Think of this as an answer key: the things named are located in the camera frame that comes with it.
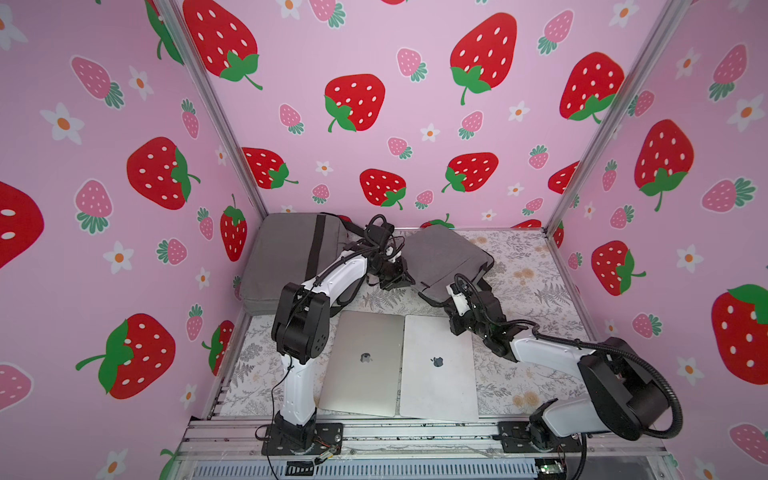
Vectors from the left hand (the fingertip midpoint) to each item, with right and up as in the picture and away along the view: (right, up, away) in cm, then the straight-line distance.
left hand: (418, 280), depth 90 cm
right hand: (+8, -9, -1) cm, 12 cm away
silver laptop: (-16, -25, -4) cm, 30 cm away
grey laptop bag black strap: (-47, +10, +15) cm, 50 cm away
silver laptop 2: (+5, -28, -6) cm, 29 cm away
